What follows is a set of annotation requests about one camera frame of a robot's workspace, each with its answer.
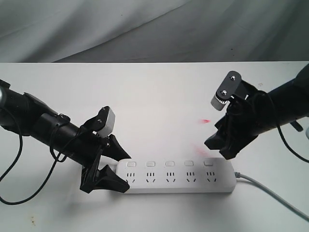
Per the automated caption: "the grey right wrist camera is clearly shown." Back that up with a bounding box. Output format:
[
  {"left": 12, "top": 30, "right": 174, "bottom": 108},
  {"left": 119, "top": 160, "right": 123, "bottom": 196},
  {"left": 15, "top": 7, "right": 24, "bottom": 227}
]
[{"left": 211, "top": 71, "right": 257, "bottom": 111}]

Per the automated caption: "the grey backdrop cloth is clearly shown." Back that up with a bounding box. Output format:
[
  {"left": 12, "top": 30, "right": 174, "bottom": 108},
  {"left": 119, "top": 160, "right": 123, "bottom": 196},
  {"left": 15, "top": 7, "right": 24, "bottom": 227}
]
[{"left": 0, "top": 0, "right": 309, "bottom": 63}]

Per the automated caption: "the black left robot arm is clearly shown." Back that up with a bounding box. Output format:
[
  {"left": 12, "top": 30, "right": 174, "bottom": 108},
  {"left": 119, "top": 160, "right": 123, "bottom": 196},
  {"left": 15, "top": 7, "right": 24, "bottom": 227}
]
[{"left": 0, "top": 81, "right": 130, "bottom": 193}]

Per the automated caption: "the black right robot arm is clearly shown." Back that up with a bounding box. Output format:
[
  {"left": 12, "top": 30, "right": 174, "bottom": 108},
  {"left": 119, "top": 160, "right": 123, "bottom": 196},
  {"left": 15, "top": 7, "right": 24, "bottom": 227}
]
[{"left": 204, "top": 66, "right": 309, "bottom": 162}]

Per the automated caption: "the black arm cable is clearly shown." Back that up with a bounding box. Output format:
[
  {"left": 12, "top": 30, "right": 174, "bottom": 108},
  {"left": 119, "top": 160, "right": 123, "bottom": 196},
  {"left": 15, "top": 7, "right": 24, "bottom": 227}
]
[
  {"left": 0, "top": 106, "right": 102, "bottom": 206},
  {"left": 226, "top": 93, "right": 309, "bottom": 162}
]

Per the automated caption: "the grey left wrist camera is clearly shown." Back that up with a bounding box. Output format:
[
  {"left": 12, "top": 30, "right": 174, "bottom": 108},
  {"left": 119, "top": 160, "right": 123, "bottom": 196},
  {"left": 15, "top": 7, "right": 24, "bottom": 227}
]
[{"left": 93, "top": 106, "right": 115, "bottom": 138}]

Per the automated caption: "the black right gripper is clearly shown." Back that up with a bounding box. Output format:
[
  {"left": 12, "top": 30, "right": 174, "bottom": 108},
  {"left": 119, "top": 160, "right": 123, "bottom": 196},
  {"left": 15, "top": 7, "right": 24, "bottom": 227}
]
[{"left": 204, "top": 90, "right": 278, "bottom": 160}]

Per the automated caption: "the white five-outlet power strip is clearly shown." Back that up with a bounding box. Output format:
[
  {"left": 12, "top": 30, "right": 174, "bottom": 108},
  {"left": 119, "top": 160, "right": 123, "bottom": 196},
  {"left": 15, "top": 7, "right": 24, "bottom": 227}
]
[{"left": 116, "top": 157, "right": 237, "bottom": 194}]

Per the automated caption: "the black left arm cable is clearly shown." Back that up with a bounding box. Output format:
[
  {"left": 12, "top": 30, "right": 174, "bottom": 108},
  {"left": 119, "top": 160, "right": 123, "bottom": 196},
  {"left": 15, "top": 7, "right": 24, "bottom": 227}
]
[{"left": 0, "top": 106, "right": 102, "bottom": 206}]

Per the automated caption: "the grey power cord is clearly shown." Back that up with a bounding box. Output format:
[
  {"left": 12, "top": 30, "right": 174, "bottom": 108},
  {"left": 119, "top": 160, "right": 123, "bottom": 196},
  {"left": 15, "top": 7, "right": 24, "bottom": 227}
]
[{"left": 233, "top": 170, "right": 309, "bottom": 222}]

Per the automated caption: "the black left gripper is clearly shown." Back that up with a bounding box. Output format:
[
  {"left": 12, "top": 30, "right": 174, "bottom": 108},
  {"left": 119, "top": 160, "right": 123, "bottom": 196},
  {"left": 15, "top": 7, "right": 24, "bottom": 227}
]
[{"left": 61, "top": 134, "right": 131, "bottom": 193}]

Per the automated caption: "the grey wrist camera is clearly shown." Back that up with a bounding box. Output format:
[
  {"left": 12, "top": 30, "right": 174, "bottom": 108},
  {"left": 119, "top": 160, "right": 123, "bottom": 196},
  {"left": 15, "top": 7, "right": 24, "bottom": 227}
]
[
  {"left": 211, "top": 71, "right": 257, "bottom": 111},
  {"left": 93, "top": 106, "right": 115, "bottom": 138}
]

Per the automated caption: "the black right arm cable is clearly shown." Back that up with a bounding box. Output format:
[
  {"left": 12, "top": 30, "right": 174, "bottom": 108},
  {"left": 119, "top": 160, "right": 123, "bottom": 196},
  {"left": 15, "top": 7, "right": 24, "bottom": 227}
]
[{"left": 226, "top": 93, "right": 309, "bottom": 162}]

